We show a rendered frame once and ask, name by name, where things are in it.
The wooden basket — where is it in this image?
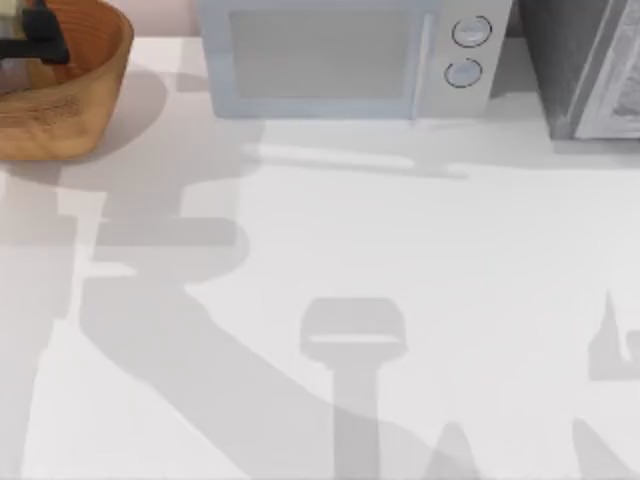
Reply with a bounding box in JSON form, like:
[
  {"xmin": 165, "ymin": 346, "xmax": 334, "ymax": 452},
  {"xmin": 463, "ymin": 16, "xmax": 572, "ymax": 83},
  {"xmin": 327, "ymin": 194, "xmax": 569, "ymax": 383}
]
[{"xmin": 0, "ymin": 0, "xmax": 135, "ymax": 162}]

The microwave oven door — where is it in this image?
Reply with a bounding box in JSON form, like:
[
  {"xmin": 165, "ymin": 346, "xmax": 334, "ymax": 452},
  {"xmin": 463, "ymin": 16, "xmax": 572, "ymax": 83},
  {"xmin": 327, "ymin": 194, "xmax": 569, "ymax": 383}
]
[{"xmin": 198, "ymin": 0, "xmax": 434, "ymax": 121}]

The microwave oven knob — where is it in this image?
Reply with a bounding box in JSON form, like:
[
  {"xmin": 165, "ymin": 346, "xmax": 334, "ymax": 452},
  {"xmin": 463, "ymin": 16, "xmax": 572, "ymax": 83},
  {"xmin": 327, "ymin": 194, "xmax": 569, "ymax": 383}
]
[
  {"xmin": 442, "ymin": 55, "xmax": 485, "ymax": 90},
  {"xmin": 450, "ymin": 14, "xmax": 494, "ymax": 49}
]

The pale microwave oven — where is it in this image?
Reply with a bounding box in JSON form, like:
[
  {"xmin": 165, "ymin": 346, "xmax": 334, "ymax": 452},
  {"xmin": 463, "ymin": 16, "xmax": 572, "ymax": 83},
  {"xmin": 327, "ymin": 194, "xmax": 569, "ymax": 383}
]
[{"xmin": 192, "ymin": 0, "xmax": 515, "ymax": 122}]

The pale grey cabinet door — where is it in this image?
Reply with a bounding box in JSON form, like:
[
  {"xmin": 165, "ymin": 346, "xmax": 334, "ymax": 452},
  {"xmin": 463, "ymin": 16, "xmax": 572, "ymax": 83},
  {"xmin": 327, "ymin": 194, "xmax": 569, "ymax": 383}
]
[{"xmin": 573, "ymin": 0, "xmax": 640, "ymax": 141}]

